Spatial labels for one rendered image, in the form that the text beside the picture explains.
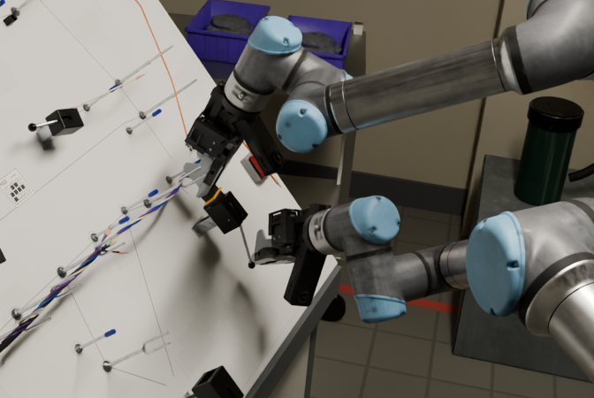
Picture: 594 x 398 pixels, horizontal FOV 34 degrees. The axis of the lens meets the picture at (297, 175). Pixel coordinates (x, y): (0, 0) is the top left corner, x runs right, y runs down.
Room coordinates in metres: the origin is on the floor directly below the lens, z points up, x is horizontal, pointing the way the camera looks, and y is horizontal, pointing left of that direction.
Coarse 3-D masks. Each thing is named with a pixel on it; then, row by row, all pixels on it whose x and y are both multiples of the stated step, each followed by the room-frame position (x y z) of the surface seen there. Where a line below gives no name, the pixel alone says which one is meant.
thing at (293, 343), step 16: (336, 272) 1.70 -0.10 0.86; (320, 288) 1.64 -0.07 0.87; (336, 288) 1.71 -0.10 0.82; (320, 304) 1.61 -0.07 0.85; (304, 320) 1.53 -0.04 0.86; (288, 336) 1.47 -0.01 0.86; (304, 336) 1.53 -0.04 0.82; (288, 352) 1.45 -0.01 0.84; (272, 368) 1.38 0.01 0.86; (256, 384) 1.33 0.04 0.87; (272, 384) 1.38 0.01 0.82
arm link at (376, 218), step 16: (336, 208) 1.34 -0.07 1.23; (352, 208) 1.30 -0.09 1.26; (368, 208) 1.28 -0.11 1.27; (384, 208) 1.29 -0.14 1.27; (336, 224) 1.31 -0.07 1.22; (352, 224) 1.28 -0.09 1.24; (368, 224) 1.26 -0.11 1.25; (384, 224) 1.28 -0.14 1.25; (336, 240) 1.30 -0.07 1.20; (352, 240) 1.28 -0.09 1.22; (368, 240) 1.26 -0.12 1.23; (384, 240) 1.26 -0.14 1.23
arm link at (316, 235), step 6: (324, 210) 1.36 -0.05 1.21; (318, 216) 1.36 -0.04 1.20; (312, 222) 1.36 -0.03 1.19; (318, 222) 1.35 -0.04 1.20; (312, 228) 1.35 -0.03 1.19; (318, 228) 1.33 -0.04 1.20; (312, 234) 1.34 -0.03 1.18; (318, 234) 1.33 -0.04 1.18; (312, 240) 1.34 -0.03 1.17; (318, 240) 1.33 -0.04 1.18; (324, 240) 1.32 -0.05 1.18; (318, 246) 1.33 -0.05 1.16; (324, 246) 1.32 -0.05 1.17; (330, 246) 1.32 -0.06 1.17; (324, 252) 1.33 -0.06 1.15; (330, 252) 1.33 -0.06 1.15; (336, 252) 1.33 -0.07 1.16
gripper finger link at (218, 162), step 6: (228, 150) 1.45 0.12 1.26; (222, 156) 1.43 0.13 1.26; (216, 162) 1.44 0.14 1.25; (222, 162) 1.43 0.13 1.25; (210, 168) 1.44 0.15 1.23; (216, 168) 1.43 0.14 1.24; (210, 174) 1.44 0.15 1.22; (216, 174) 1.44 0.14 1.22; (204, 180) 1.45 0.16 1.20; (210, 180) 1.44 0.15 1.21
